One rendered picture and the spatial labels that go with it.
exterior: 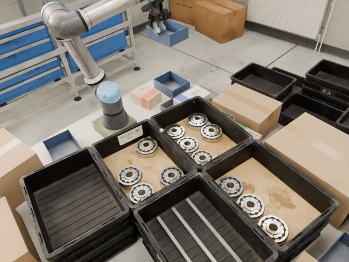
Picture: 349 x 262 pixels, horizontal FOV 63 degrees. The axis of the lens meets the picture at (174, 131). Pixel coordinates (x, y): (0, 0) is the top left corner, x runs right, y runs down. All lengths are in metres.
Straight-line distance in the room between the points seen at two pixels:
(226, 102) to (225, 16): 2.51
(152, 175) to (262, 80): 1.48
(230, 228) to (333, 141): 0.60
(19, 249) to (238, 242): 0.76
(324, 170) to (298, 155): 0.11
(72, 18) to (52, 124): 1.90
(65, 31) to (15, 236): 0.81
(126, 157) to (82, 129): 0.50
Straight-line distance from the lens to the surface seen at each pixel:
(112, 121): 1.57
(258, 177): 1.25
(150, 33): 1.75
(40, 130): 3.05
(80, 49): 1.48
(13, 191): 1.46
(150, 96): 1.76
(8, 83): 2.96
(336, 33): 4.03
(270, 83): 2.41
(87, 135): 1.70
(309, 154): 1.29
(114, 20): 3.27
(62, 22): 1.30
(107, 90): 1.50
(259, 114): 1.49
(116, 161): 1.33
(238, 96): 1.60
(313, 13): 3.93
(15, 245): 1.21
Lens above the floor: 1.79
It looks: 43 degrees down
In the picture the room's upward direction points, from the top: 5 degrees counter-clockwise
